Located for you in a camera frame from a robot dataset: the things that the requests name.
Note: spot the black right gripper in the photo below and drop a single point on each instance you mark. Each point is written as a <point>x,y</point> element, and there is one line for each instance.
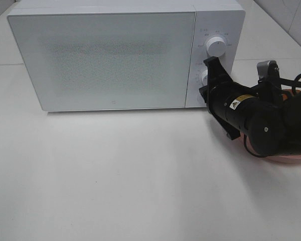
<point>236,108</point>

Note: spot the white timer knob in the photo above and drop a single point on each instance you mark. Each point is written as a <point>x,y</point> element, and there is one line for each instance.
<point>202,77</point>

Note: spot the white microwave door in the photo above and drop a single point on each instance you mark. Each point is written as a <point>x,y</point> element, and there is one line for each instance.
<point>105,62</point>

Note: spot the pink plate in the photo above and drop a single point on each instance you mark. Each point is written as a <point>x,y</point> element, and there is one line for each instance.
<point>290,160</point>

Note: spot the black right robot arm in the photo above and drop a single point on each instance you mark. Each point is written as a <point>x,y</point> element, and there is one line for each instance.
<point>267,115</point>

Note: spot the white power knob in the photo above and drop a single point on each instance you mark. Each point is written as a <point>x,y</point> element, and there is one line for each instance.
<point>216,46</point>

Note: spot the white microwave oven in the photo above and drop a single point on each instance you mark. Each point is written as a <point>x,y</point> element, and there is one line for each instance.
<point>212,18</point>

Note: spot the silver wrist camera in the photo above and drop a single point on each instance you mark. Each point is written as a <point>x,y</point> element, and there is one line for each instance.
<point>268,68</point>

